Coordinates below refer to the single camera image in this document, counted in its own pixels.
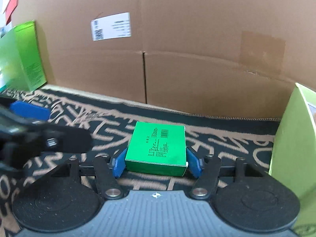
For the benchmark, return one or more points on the black letter printed mat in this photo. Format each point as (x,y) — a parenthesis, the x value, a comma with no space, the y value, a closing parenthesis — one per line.
(222,138)

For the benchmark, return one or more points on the tall green box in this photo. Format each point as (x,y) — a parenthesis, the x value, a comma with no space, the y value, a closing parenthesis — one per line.
(22,59)

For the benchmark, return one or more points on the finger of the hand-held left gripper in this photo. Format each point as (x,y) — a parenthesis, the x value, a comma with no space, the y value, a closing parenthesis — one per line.
(66,139)
(29,111)

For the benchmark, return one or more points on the light green cardboard box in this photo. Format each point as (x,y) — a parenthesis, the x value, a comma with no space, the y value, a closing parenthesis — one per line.
(293,140)

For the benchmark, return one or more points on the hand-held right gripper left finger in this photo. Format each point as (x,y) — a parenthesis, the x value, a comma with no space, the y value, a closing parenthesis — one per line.
(119,164)

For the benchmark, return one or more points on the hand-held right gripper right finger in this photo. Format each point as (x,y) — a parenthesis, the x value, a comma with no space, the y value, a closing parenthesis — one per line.
(193,163)

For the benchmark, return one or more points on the white shipping label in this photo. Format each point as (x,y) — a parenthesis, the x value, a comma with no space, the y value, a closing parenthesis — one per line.
(111,26)

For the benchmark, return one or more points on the brown cardboard backdrop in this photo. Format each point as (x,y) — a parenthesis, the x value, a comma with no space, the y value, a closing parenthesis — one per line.
(197,42)

